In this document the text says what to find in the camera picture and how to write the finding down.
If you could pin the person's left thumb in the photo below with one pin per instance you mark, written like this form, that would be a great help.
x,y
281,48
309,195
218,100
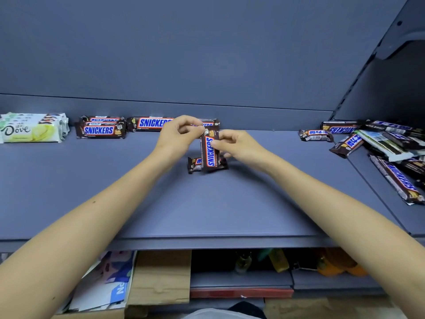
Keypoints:
x,y
192,131

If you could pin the person's right hand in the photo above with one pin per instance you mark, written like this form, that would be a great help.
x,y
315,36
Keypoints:
x,y
244,147

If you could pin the small brown candy bar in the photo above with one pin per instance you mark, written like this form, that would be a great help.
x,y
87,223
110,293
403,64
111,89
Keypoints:
x,y
195,164

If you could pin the grey shelf bracket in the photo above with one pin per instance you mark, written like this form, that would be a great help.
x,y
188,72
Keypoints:
x,y
403,33

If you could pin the grey lower shelf board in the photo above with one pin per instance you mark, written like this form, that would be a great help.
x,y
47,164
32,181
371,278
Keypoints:
x,y
265,279

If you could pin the slotted grey shelf upright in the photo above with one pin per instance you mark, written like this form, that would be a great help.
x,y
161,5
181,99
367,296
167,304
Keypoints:
x,y
360,79

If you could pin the pile of brown chocolate bars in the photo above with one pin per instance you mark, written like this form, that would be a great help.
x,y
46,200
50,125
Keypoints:
x,y
396,176

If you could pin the red shelf edge strip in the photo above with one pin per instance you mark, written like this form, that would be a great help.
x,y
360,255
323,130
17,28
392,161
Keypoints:
x,y
239,293

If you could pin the orange plastic object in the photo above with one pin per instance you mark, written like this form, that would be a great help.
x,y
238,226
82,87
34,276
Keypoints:
x,y
338,264

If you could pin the dark grey shelf board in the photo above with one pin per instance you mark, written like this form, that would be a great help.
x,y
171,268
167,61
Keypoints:
x,y
381,192
132,202

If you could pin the flat brown cardboard sheet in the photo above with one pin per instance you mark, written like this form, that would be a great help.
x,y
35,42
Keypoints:
x,y
332,308

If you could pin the person's right forearm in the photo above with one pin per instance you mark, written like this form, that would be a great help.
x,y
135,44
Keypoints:
x,y
348,229

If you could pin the row of white green packets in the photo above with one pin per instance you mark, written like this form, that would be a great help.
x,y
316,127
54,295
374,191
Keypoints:
x,y
30,127

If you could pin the yellow plastic bottle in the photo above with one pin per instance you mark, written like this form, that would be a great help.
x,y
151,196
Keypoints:
x,y
279,260

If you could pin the person's left hand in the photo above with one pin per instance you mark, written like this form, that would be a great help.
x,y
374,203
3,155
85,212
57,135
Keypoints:
x,y
174,137

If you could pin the brown cardboard box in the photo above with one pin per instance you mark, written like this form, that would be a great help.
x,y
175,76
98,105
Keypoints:
x,y
162,279

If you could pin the white green chocolate packet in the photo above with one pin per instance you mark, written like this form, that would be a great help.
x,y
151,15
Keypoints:
x,y
381,144

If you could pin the person's right thumb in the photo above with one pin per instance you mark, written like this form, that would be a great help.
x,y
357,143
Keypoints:
x,y
220,143

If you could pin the person's left forearm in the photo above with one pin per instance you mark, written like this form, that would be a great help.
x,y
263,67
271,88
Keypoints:
x,y
76,229

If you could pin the blue white paper carton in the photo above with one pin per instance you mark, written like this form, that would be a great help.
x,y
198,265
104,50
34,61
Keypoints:
x,y
106,282

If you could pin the long brown candy bar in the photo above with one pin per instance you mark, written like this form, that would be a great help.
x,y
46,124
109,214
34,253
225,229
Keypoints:
x,y
149,123

